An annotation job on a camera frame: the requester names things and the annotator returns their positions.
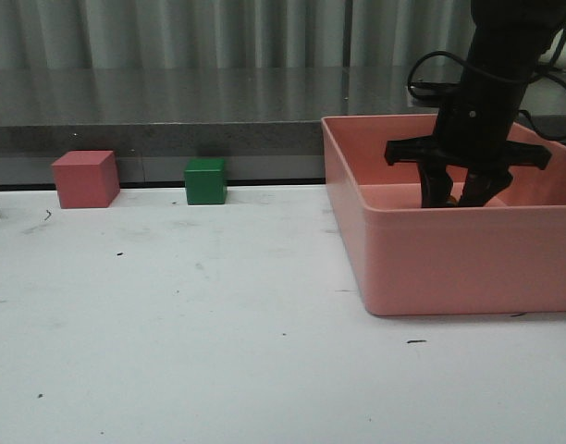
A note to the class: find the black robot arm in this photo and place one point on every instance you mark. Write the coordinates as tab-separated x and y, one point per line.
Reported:
514	42

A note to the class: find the grey curtain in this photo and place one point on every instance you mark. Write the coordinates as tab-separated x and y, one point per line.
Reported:
228	34

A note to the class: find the pink cube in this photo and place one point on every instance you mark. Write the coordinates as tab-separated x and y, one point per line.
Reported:
86	179

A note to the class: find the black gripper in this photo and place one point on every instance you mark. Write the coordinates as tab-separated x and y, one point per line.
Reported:
471	131

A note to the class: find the green cube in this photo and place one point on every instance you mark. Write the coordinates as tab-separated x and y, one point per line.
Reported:
206	181

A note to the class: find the grey stone counter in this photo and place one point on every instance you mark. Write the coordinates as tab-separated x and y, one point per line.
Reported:
264	121

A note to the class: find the pink plastic bin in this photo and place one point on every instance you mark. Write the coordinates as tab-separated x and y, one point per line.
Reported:
506	257

